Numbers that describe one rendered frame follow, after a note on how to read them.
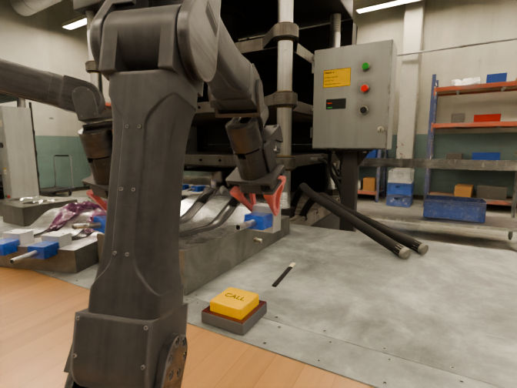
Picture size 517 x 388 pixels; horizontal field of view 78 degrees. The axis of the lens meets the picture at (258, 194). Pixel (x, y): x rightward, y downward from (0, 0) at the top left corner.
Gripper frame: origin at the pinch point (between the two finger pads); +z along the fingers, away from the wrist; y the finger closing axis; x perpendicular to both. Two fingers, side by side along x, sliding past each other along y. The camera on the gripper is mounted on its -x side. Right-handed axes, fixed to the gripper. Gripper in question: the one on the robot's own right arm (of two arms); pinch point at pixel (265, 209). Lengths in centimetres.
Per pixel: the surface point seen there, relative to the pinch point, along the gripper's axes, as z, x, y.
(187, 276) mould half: 4.1, 17.1, 9.9
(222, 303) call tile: 1.7, 22.0, -2.2
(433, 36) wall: 113, -677, -13
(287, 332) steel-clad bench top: 6.4, 21.1, -12.1
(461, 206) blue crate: 212, -290, -60
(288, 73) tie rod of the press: -8, -73, 22
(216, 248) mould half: 6.0, 7.3, 9.8
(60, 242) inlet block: -0.8, 19.5, 43.4
